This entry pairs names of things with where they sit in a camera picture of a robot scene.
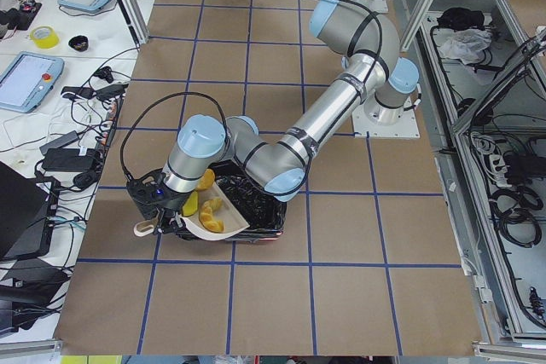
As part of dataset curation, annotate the yellow tape roll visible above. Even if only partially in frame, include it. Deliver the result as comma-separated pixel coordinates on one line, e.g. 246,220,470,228
30,26,60,49

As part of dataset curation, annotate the black lined trash bin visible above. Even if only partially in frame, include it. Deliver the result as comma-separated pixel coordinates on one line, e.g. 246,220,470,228
178,161,287,242

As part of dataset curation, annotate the beige plastic dustpan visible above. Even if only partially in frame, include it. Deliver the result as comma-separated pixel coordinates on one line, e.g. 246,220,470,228
133,182,250,241

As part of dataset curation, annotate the black laptop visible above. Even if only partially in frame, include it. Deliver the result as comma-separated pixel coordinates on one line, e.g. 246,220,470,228
1,164,60,262

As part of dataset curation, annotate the near teach pendant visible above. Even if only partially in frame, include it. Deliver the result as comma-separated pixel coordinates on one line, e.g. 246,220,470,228
1,51,65,113

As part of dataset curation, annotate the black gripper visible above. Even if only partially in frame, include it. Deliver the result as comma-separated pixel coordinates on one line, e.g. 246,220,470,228
126,170,188,234

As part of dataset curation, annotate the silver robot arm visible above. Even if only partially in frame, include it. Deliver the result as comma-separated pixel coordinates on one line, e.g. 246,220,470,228
126,0,419,240

